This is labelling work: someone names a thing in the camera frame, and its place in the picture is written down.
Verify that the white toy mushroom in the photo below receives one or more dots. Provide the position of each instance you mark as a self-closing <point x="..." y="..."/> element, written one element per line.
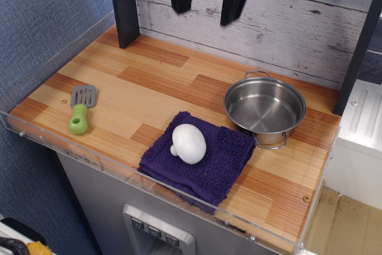
<point x="188" y="143"/>

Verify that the stainless steel pot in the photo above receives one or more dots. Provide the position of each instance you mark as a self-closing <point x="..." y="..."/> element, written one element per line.
<point x="265" y="107"/>

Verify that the purple folded towel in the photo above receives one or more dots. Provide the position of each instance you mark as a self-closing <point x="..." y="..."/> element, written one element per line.
<point x="209" y="180"/>

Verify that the white toy sink counter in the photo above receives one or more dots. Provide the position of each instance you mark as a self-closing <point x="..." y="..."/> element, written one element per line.
<point x="353" y="168"/>

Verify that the grey cabinet front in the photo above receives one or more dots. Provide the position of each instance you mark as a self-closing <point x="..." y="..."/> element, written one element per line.
<point x="102" y="198"/>

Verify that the silver button panel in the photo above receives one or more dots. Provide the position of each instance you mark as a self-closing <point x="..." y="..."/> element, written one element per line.
<point x="151" y="235"/>

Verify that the black left frame post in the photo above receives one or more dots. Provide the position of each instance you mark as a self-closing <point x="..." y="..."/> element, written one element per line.
<point x="126" y="18"/>

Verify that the black frame post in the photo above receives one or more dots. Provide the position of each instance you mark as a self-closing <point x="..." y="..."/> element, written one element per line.
<point x="126" y="18"/>
<point x="358" y="56"/>

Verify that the black right frame post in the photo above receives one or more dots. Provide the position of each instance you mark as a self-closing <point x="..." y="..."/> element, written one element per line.
<point x="358" y="56"/>

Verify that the grey spatula green handle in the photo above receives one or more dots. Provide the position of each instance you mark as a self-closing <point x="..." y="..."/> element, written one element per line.
<point x="83" y="97"/>

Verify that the clear acrylic guard rail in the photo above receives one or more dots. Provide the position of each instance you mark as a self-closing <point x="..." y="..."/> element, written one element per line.
<point x="184" y="63"/>

